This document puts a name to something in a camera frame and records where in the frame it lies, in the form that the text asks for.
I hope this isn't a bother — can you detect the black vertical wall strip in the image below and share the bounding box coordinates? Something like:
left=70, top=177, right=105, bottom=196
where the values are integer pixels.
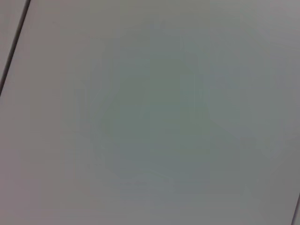
left=0, top=0, right=32, bottom=97

